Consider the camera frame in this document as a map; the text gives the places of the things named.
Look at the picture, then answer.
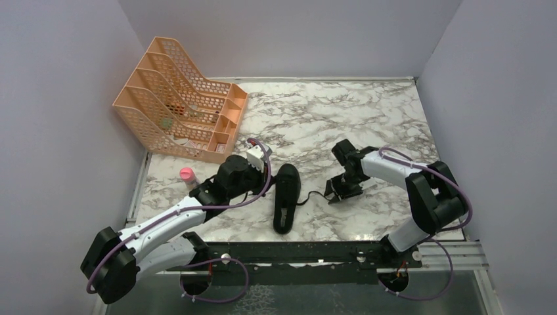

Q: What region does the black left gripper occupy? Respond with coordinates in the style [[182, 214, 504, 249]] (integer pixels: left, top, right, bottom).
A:
[[228, 159, 277, 200]]

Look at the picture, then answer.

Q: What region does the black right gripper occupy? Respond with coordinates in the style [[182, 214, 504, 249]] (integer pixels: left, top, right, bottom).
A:
[[325, 171, 364, 204]]

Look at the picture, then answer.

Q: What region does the black canvas sneaker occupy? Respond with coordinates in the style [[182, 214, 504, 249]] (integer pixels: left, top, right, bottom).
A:
[[273, 163, 301, 234]]

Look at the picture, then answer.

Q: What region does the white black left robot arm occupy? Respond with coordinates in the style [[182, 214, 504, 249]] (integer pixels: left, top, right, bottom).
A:
[[80, 147, 273, 305]]

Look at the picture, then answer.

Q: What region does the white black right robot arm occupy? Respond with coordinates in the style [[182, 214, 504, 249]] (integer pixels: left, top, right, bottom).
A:
[[324, 139, 472, 267]]

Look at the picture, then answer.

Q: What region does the pink capped small bottle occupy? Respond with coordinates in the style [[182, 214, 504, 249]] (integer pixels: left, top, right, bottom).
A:
[[179, 167, 199, 189]]

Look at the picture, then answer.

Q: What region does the orange plastic file organizer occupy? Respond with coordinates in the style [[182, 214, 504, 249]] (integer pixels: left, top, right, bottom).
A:
[[112, 37, 248, 163]]

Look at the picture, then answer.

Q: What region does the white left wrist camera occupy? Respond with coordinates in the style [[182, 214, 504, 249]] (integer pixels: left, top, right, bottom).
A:
[[246, 144, 273, 172]]

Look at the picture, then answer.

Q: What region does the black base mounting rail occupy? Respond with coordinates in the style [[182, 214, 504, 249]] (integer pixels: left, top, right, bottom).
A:
[[172, 241, 422, 288]]

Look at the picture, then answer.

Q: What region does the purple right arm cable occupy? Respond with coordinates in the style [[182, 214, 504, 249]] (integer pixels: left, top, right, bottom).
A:
[[377, 146, 474, 302]]

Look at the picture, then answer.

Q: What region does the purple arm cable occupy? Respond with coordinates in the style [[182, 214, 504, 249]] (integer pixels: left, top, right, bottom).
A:
[[86, 138, 273, 304], [377, 146, 474, 302]]

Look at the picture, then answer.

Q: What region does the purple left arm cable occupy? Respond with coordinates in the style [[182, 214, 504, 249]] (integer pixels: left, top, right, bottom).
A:
[[86, 138, 273, 304]]

